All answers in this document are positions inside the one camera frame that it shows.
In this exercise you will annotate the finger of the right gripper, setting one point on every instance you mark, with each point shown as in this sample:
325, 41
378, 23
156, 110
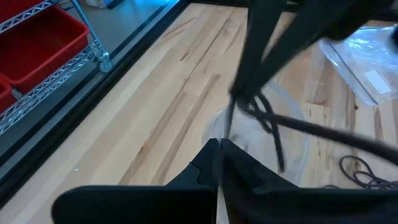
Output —
295, 40
261, 37

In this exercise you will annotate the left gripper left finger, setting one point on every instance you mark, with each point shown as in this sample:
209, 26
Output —
140, 205

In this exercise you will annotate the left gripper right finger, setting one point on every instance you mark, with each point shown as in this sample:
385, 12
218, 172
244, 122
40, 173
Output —
295, 208

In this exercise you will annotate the clear plastic zip bag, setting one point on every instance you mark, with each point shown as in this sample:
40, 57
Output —
295, 155
367, 56

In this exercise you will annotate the black rubber bands heap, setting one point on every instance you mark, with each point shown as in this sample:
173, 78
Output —
311, 130

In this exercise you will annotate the grey cart caster wheel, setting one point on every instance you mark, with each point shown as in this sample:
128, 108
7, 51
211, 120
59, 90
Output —
105, 65

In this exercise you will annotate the red plastic bin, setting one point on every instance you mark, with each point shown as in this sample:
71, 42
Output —
15, 7
6, 96
40, 43

